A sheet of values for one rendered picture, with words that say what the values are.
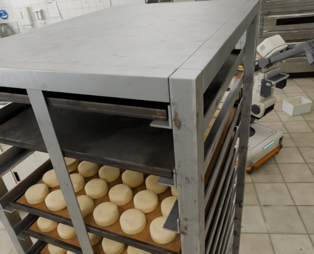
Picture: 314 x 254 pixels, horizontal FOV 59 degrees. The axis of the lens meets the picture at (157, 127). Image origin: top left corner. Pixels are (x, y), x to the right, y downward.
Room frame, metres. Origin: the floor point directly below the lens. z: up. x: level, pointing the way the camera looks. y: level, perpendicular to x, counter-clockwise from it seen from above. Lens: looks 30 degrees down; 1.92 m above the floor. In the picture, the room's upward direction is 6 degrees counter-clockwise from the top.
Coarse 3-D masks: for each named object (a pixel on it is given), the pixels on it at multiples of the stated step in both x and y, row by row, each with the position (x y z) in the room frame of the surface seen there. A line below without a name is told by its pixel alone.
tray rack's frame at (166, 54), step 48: (240, 0) 0.84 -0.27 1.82; (0, 48) 0.52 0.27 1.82; (48, 48) 0.48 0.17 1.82; (96, 48) 0.44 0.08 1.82; (144, 48) 0.41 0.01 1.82; (192, 48) 0.38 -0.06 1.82; (144, 96) 0.29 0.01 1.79; (192, 96) 0.27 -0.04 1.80; (48, 144) 0.38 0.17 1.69; (192, 144) 0.27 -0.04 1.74; (0, 192) 0.48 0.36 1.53; (192, 192) 0.27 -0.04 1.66; (192, 240) 0.27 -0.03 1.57
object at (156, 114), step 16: (0, 96) 0.42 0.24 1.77; (16, 96) 0.40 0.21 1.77; (48, 96) 0.41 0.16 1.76; (64, 96) 0.40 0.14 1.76; (80, 96) 0.40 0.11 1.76; (96, 96) 0.39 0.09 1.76; (112, 112) 0.33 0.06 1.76; (128, 112) 0.32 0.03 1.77; (144, 112) 0.31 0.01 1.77; (160, 112) 0.30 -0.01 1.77
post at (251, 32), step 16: (256, 16) 0.82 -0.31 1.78; (256, 32) 0.81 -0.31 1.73; (256, 48) 0.84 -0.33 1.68; (240, 128) 0.83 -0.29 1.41; (240, 144) 0.82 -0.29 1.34; (240, 160) 0.82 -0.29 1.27; (240, 176) 0.82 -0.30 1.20; (240, 192) 0.82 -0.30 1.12; (240, 208) 0.82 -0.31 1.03; (240, 224) 0.81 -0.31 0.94
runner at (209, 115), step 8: (240, 56) 0.75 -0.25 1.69; (232, 72) 0.64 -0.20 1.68; (224, 80) 0.56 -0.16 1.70; (224, 88) 0.56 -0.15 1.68; (216, 96) 0.49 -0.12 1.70; (216, 104) 0.49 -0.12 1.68; (208, 112) 0.43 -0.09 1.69; (208, 120) 0.43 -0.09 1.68; (168, 184) 0.28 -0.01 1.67; (176, 184) 0.28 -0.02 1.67
